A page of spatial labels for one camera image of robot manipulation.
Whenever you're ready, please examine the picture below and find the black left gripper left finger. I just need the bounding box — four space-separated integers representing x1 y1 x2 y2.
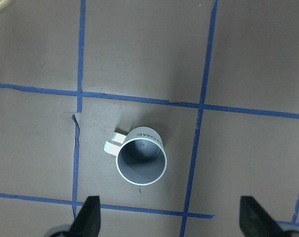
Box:
69 196 101 237

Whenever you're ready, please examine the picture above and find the white grey mug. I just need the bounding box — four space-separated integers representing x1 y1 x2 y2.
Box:
103 126 168 186

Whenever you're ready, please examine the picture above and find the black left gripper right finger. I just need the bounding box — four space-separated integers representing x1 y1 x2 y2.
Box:
239 196 288 237

